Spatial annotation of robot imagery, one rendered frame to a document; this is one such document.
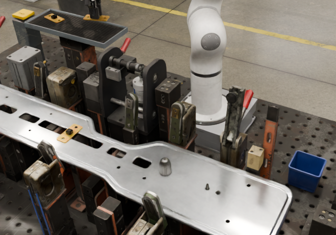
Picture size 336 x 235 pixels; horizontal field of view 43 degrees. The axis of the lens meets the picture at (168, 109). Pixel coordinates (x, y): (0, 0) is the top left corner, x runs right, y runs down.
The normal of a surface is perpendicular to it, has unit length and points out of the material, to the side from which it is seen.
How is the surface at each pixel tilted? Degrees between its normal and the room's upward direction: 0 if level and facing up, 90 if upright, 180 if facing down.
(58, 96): 90
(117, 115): 0
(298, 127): 0
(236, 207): 0
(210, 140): 90
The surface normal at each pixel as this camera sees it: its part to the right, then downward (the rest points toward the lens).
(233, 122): -0.51, 0.41
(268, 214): -0.04, -0.80
